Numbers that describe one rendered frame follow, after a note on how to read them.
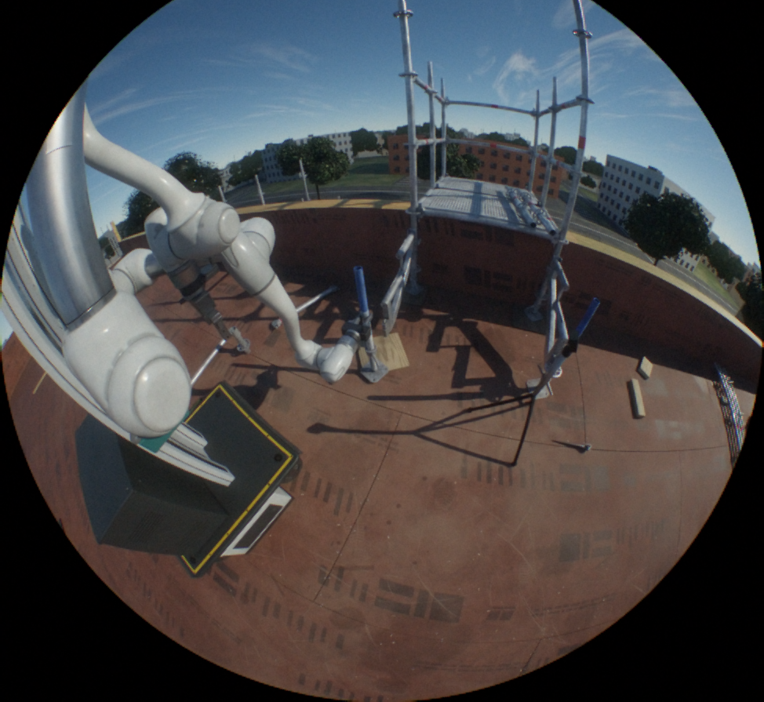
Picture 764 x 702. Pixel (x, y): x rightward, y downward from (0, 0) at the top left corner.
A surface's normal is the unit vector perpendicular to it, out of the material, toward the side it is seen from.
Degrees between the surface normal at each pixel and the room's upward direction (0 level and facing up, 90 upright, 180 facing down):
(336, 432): 0
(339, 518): 0
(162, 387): 97
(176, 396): 95
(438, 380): 0
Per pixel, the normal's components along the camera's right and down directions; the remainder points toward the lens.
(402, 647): -0.07, -0.71
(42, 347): 0.85, 0.32
